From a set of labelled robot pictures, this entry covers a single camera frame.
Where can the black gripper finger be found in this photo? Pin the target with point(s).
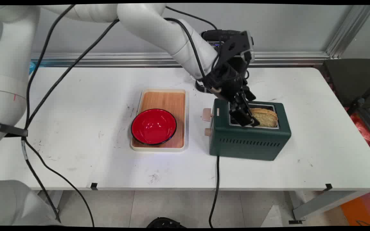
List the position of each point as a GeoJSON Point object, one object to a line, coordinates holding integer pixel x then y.
{"type": "Point", "coordinates": [251, 95]}
{"type": "Point", "coordinates": [243, 113]}

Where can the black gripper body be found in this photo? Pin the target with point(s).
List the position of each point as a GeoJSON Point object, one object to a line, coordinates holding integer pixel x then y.
{"type": "Point", "coordinates": [225, 80]}

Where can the toasted bread slice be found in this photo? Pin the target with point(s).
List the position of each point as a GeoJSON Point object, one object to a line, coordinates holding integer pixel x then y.
{"type": "Point", "coordinates": [265, 116]}

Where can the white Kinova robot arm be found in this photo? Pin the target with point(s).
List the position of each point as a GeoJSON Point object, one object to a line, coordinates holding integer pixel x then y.
{"type": "Point", "coordinates": [14, 80]}

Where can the dark green toaster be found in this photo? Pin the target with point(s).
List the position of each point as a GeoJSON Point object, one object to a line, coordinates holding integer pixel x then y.
{"type": "Point", "coordinates": [252, 138]}

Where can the wooden tray with cream rim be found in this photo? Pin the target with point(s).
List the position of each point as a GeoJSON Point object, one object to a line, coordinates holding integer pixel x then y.
{"type": "Point", "coordinates": [169, 102]}

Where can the red bowl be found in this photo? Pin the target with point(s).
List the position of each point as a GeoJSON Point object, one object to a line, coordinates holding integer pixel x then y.
{"type": "Point", "coordinates": [154, 126]}

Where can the red plastic bag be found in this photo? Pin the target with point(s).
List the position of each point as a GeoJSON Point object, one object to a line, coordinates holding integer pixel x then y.
{"type": "Point", "coordinates": [363, 129]}

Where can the grey table leg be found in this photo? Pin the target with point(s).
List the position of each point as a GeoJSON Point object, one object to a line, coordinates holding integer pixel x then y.
{"type": "Point", "coordinates": [326, 202]}

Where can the black round object on floor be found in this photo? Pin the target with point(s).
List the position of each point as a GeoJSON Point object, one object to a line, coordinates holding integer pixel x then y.
{"type": "Point", "coordinates": [165, 222]}

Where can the orange floor mat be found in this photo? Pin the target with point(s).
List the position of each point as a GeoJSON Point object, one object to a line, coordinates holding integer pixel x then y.
{"type": "Point", "coordinates": [361, 209]}

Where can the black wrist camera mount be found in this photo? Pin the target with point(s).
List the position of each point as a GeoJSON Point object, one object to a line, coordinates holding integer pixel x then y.
{"type": "Point", "coordinates": [233, 45]}

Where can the aluminium frame rail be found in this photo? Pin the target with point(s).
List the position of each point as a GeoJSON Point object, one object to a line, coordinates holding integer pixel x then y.
{"type": "Point", "coordinates": [114, 59]}

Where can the aluminium frame post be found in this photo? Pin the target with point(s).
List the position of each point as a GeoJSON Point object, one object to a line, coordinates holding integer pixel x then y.
{"type": "Point", "coordinates": [348, 29]}

